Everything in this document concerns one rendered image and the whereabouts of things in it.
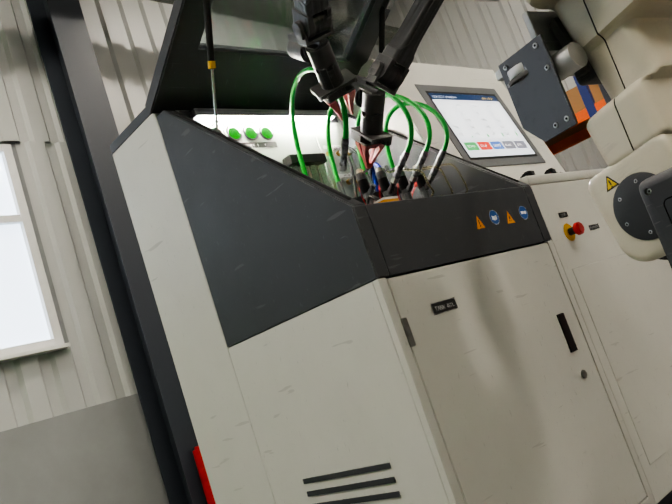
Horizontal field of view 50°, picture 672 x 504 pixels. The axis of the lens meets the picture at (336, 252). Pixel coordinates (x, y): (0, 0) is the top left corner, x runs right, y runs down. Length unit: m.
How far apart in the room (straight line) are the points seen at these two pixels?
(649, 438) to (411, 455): 0.82
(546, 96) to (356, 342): 0.64
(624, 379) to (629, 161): 1.01
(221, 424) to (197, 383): 0.14
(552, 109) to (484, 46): 7.99
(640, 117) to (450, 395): 0.67
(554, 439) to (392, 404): 0.44
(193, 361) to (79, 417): 3.65
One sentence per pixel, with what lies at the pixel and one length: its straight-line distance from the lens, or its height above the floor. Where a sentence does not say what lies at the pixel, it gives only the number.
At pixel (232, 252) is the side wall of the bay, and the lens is 1.81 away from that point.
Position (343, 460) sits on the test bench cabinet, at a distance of 1.66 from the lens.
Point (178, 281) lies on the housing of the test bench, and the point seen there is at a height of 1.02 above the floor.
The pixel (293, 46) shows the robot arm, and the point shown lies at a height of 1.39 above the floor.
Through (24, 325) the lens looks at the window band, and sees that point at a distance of 5.70.
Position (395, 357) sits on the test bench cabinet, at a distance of 1.46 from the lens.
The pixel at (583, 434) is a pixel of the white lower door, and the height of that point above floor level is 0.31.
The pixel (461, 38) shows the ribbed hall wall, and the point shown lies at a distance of 9.40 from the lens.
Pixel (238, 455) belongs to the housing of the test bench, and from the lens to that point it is 1.97.
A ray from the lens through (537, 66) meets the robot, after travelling 1.26.
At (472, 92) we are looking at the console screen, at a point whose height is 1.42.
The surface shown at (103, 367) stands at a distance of 5.83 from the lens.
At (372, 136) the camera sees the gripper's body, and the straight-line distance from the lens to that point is 1.84.
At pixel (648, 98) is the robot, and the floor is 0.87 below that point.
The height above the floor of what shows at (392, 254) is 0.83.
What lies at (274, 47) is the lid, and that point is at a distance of 2.17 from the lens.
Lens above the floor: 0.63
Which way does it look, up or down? 9 degrees up
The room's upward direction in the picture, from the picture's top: 19 degrees counter-clockwise
